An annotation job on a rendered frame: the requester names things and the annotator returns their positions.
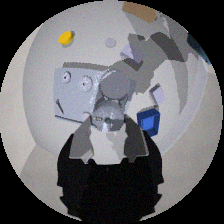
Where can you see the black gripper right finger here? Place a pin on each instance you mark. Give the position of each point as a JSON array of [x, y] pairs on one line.
[[140, 148]]

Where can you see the yellow short cylinder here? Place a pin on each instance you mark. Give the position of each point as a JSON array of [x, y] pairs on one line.
[[65, 38]]

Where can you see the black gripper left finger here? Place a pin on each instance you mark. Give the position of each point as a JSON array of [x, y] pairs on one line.
[[77, 150]]

